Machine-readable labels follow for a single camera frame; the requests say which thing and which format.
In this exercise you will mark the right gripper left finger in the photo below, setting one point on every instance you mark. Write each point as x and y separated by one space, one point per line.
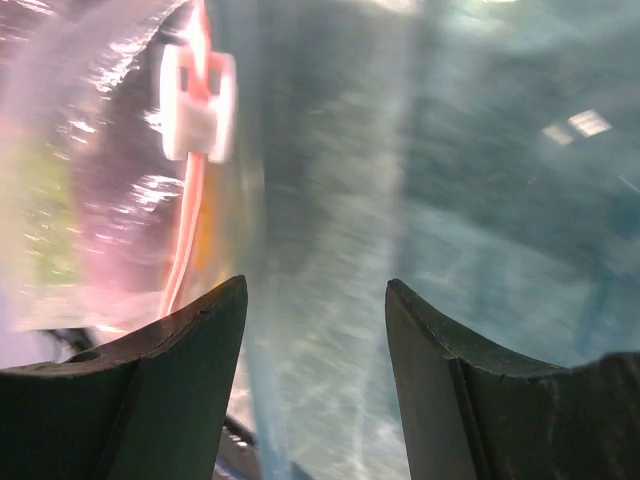
149 405

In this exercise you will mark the clear zip top bag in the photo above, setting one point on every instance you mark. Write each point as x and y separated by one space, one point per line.
143 97

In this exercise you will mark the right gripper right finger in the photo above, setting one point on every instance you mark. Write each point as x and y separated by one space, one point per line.
472 409

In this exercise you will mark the teal transparent food tray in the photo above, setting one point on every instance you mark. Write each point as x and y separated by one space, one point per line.
484 153

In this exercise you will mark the green apple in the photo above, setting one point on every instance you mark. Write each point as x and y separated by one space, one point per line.
38 214

